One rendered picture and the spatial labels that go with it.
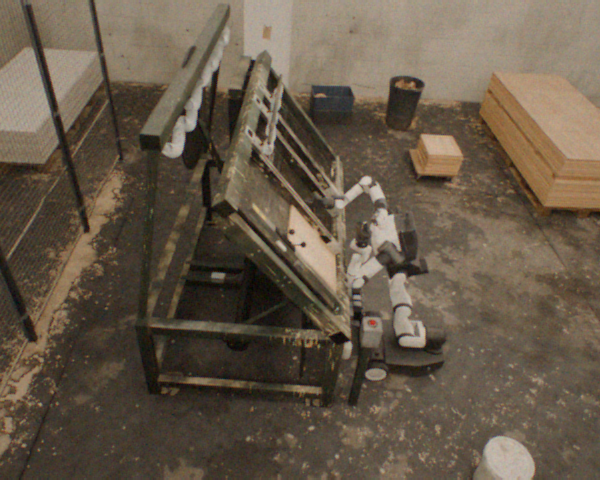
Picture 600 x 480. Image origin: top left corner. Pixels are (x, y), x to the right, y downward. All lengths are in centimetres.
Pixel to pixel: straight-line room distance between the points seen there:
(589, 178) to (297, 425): 433
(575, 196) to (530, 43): 323
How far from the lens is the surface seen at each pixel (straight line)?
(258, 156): 324
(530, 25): 884
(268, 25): 656
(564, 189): 639
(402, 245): 332
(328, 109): 738
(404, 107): 745
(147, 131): 247
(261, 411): 389
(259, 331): 330
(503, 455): 369
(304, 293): 295
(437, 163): 637
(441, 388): 426
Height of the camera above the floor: 335
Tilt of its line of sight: 40 degrees down
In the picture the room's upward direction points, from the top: 5 degrees clockwise
